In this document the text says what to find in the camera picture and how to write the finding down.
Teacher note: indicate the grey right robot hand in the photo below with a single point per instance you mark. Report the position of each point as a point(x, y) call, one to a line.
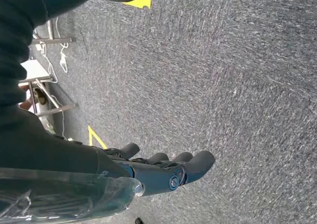
point(74, 156)

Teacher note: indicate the clear plastic wrap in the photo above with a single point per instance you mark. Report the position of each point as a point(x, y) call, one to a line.
point(62, 199)

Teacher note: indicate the black robot foot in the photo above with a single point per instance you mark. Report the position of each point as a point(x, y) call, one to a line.
point(139, 221)

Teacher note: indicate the ribbed grey right arm sleeve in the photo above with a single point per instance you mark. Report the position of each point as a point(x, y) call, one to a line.
point(12, 61)

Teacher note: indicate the steel table frame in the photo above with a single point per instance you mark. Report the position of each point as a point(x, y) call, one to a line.
point(54, 40)

